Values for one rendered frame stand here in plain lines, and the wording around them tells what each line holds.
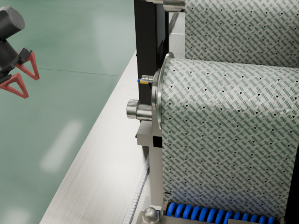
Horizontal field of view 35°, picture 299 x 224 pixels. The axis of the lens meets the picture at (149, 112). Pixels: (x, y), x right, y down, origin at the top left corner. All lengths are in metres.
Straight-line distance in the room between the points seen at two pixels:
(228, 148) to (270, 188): 0.12
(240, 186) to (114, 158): 0.47
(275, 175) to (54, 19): 3.74
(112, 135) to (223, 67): 0.60
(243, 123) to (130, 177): 0.47
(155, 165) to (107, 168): 0.26
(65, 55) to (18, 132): 1.01
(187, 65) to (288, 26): 0.25
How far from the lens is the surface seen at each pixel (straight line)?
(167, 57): 0.84
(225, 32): 1.00
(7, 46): 1.30
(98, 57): 3.71
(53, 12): 4.63
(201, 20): 0.99
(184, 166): 0.89
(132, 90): 1.55
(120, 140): 1.34
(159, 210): 0.92
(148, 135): 0.96
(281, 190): 0.91
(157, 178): 1.04
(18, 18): 1.27
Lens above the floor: 1.72
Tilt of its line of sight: 35 degrees down
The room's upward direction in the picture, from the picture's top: 2 degrees counter-clockwise
